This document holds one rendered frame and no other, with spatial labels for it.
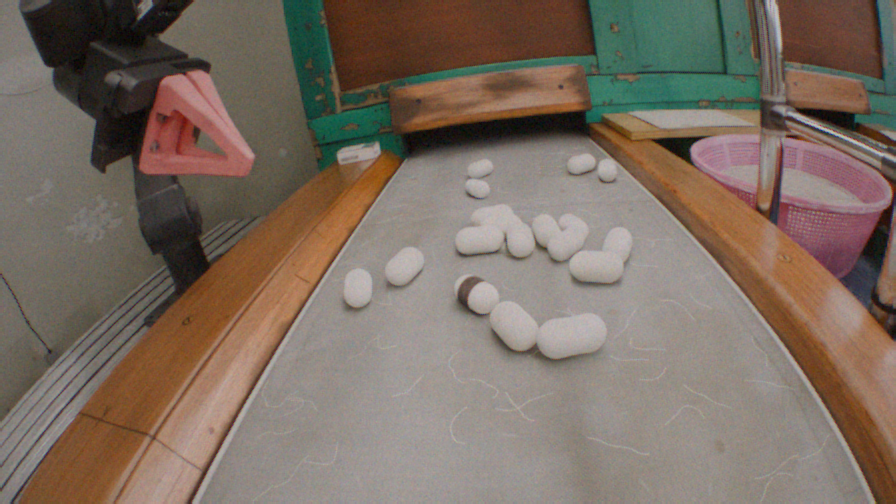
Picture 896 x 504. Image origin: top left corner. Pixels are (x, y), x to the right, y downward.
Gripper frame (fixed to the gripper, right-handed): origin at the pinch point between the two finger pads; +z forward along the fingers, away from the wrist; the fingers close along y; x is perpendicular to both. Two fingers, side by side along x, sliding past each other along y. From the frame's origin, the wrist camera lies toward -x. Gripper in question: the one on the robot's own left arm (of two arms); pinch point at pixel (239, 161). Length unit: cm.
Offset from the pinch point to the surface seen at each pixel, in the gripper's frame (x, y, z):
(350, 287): 4.7, 1.1, 9.9
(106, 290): 157, 94, -105
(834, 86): -53, 41, 66
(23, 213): 115, 64, -144
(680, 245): -9.3, 5.1, 29.4
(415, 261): 2.5, 4.6, 13.1
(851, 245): -21, 4, 46
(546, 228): -4.0, 6.8, 20.3
